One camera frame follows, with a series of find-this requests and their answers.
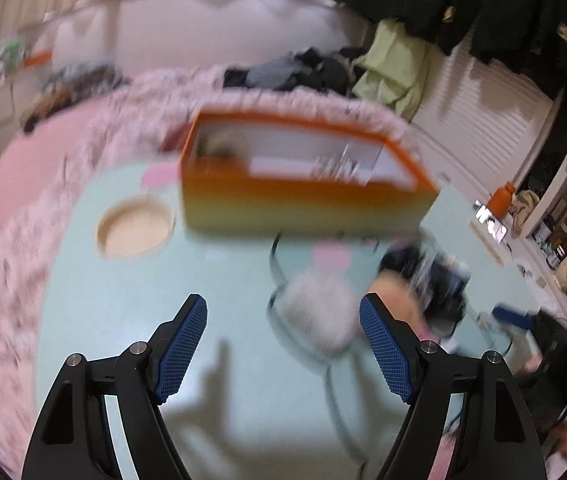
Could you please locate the green cloth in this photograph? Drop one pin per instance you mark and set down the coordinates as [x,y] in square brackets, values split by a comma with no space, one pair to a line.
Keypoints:
[393,70]

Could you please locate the pile of patterned clothes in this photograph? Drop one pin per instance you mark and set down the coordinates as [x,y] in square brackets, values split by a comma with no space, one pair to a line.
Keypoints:
[73,85]

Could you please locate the black hanging jackets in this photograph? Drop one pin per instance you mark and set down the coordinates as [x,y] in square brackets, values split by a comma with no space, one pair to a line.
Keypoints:
[473,5]

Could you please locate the white fluffy pompom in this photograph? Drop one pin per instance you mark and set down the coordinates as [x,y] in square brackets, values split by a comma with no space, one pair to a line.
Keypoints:
[318,310]

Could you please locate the white louvered door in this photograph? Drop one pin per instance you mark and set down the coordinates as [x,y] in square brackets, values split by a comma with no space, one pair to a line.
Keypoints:
[483,115]

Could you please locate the orange bottle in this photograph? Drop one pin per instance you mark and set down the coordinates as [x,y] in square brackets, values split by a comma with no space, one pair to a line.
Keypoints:
[501,200]

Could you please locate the pink floral blanket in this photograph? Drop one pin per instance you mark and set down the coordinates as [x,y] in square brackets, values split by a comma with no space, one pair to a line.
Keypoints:
[8,270]

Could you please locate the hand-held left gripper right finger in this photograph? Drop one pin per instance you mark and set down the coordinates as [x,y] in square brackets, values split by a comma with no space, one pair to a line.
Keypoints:
[386,345]

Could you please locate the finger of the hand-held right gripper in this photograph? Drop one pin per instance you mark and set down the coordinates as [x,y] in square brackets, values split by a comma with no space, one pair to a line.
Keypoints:
[511,316]

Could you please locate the tan plush toy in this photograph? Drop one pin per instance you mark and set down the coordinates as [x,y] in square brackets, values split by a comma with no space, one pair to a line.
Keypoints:
[396,300]

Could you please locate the beige crumpled cloth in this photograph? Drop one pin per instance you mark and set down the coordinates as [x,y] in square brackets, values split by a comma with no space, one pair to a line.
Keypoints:
[526,210]

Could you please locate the cluttered wall shelf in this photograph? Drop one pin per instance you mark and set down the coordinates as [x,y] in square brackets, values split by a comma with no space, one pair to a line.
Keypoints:
[561,240]

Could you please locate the padded bed headboard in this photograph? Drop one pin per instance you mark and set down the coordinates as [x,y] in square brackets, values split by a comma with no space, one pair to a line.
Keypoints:
[223,25]

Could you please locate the orange cardboard box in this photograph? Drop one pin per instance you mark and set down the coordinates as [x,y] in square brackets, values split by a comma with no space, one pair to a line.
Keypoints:
[283,205]

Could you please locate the pink bed sheet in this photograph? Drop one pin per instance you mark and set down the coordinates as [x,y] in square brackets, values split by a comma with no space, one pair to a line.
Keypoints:
[23,155]

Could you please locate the black lace cloth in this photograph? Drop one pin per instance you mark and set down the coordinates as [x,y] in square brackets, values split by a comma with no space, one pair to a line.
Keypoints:
[438,280]

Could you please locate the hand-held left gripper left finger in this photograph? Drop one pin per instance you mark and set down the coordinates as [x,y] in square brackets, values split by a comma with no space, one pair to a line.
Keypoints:
[183,345]

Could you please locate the round beige dish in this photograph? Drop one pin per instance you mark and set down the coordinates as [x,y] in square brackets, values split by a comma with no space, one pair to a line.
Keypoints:
[133,230]

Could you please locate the pile of dark clothes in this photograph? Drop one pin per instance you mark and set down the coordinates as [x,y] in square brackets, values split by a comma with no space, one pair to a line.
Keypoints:
[296,72]

